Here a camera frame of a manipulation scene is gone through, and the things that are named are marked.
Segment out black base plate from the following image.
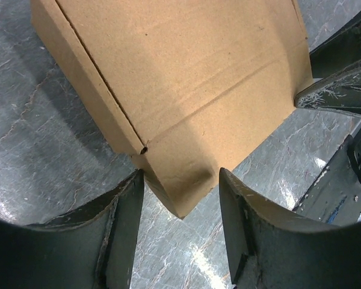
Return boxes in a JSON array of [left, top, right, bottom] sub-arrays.
[[293, 135, 361, 226]]

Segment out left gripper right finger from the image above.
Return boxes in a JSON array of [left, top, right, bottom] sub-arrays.
[[219, 168, 361, 288]]

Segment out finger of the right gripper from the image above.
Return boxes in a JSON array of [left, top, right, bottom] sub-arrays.
[[294, 60, 361, 118], [310, 11, 361, 78]]

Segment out cardboard box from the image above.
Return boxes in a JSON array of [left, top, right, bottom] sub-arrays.
[[31, 0, 313, 218]]

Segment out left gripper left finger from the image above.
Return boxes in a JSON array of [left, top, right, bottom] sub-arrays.
[[0, 170, 144, 288]]

